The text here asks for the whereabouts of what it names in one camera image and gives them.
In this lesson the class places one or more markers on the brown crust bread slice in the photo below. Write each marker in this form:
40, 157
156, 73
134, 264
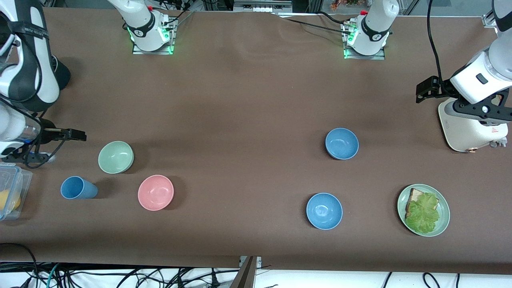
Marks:
414, 196

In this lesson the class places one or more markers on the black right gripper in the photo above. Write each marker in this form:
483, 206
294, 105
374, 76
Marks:
48, 135

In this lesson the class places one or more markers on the green lettuce leaf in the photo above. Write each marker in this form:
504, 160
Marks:
424, 214

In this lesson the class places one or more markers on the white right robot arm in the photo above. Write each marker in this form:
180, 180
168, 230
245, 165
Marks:
138, 14

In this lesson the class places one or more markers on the pale bread slice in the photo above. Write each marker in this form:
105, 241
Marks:
500, 100

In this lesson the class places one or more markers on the brown table cover sheet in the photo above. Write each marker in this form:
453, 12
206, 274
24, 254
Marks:
240, 100

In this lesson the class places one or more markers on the white toaster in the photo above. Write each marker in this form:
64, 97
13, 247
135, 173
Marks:
468, 132

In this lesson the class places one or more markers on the pale green plate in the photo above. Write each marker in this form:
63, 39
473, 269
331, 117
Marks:
444, 212

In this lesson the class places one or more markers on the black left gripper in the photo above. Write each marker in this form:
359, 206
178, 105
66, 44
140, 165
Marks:
439, 88

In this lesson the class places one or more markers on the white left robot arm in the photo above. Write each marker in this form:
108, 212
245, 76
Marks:
468, 82

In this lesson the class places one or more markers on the orange red plastic item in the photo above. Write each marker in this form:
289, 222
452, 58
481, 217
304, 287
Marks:
346, 4

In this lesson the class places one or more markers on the silver corner bracket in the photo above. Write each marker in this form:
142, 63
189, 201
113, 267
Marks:
488, 20

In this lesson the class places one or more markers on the green plastic bowl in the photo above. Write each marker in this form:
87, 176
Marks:
115, 158

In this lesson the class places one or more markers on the small silver bracket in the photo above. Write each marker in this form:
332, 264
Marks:
258, 262

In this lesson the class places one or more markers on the blue plastic bowl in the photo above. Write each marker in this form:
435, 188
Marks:
324, 210
342, 143

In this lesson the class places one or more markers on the silver metal frame rail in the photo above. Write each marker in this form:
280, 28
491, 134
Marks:
260, 6

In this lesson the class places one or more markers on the blue plastic cup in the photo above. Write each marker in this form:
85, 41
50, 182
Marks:
80, 190

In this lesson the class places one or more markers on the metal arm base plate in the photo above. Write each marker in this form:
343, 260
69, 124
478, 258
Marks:
378, 57
138, 51

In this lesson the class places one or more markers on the pink plastic bowl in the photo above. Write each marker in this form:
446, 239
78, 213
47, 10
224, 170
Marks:
156, 192

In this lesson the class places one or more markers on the yellow fruit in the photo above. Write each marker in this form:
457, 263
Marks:
8, 202

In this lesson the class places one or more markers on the clear plastic food container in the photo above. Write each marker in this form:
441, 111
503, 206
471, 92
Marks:
24, 180

